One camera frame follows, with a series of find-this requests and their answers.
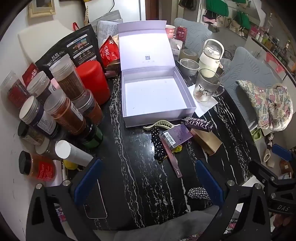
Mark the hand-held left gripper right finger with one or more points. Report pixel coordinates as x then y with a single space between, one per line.
209 183

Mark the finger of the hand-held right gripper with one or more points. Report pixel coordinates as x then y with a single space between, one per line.
262 172
284 153

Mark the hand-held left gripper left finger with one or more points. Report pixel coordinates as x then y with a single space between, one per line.
87 182

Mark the black white checkered scrunchie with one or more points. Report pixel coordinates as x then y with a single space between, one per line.
196 192

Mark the slim mauve pen box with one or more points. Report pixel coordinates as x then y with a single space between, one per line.
174 164

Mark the gold cardboard box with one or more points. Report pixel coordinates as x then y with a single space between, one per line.
207 141

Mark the yellow candy wrapper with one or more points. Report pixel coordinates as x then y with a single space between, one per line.
177 150

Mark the purple cosmetic box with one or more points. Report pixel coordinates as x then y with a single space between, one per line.
177 135

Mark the black polka dot scrunchie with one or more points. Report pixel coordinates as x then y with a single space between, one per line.
159 143

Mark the white gift box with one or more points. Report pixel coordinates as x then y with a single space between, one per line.
150 92

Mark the beige slipper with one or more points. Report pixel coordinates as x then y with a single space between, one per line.
268 158

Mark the black smartphone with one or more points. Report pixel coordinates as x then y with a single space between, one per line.
94 204

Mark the white power bank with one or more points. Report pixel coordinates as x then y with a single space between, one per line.
57 173

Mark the white plastic tube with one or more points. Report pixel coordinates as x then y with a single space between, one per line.
71 153

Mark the dark green jar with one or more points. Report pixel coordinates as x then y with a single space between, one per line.
93 136

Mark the black lid red label jar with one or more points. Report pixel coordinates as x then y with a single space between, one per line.
38 166

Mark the floral cloth bag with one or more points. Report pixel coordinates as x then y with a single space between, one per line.
266 104

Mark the black cosmetic box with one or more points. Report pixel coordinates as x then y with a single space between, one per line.
198 124

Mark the clear jar orange-brown powder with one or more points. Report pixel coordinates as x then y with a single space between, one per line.
64 113

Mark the clear jar red-brown powder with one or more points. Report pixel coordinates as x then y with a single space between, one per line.
91 109

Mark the clear jar nut contents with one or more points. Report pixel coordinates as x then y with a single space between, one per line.
30 134

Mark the white paper napkin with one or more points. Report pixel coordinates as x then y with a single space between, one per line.
203 107

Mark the beige hair claw clip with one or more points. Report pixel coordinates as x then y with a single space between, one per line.
161 122

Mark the white lid purple label jar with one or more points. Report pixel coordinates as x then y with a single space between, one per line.
37 118

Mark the grey chair cushion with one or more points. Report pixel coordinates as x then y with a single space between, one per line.
245 67
194 34

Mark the glass mug with cartoon print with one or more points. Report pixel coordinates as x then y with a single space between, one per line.
205 88

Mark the red cylindrical canister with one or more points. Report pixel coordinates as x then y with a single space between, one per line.
92 81

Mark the tall clear jar brown powder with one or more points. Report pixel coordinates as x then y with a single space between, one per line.
67 78

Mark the clear jar dark contents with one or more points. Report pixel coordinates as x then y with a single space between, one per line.
39 87

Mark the row of bottles on shelf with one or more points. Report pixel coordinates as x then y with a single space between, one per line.
272 44

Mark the pink packet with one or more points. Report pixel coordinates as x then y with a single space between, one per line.
111 74

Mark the clear jar red contents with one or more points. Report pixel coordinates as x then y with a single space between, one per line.
13 91

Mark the metal strainer bowl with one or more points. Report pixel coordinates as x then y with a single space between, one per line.
189 67

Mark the white portable kettle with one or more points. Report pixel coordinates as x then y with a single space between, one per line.
210 58

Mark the small red packet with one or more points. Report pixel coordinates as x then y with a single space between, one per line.
30 73

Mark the brown tape roll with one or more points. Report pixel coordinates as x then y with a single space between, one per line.
188 54

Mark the red snack bag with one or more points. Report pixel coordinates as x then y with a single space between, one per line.
109 53

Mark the green tote bag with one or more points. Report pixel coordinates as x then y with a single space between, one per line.
217 8
244 20

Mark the black foil food bag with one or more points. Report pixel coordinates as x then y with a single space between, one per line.
76 44

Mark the white foam board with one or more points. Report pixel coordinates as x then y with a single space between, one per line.
39 39

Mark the printed paper sheet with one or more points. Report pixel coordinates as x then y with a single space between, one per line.
106 32

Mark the red drink can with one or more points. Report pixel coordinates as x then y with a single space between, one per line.
181 33

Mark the red white paper cup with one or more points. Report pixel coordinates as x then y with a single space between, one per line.
170 32

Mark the picture frame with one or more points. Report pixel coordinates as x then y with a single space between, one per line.
41 9

